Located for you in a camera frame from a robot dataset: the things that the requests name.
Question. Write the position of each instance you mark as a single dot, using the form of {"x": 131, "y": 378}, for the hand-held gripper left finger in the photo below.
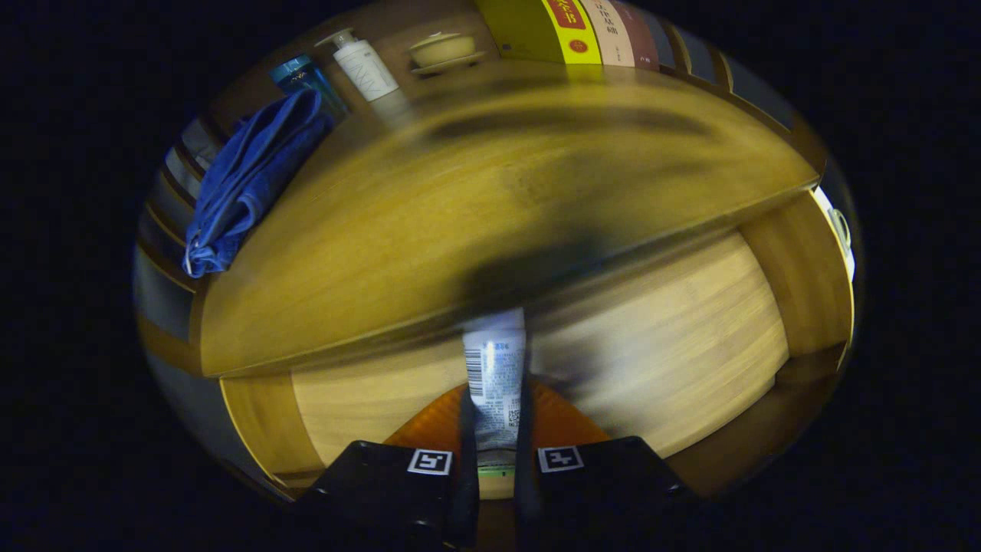
{"x": 467, "y": 475}

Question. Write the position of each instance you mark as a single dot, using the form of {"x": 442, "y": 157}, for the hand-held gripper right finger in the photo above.
{"x": 523, "y": 483}

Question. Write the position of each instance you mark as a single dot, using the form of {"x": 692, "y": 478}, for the white squeeze tube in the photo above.
{"x": 496, "y": 383}

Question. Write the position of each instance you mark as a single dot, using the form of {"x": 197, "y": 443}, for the wooden drawer with black knob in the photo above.
{"x": 674, "y": 345}

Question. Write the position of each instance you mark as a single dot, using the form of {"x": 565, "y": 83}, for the wooden countertop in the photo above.
{"x": 460, "y": 192}

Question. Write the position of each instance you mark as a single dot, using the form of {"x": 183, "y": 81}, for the wooden cabinet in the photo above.
{"x": 237, "y": 96}

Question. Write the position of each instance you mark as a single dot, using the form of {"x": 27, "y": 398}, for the blue folded towel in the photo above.
{"x": 245, "y": 176}

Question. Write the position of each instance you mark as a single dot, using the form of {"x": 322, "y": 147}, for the white pump bottle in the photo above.
{"x": 366, "y": 70}

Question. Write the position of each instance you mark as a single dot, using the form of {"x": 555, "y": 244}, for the tan lidded tea cup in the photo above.
{"x": 443, "y": 50}

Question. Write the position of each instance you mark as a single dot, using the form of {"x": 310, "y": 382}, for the teal bottle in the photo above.
{"x": 303, "y": 77}

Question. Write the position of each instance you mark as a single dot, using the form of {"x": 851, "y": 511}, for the yellow book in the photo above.
{"x": 521, "y": 27}

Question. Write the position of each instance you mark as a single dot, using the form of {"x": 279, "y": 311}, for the brown book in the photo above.
{"x": 640, "y": 42}

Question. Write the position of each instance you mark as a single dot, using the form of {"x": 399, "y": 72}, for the orange and cream book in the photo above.
{"x": 609, "y": 34}

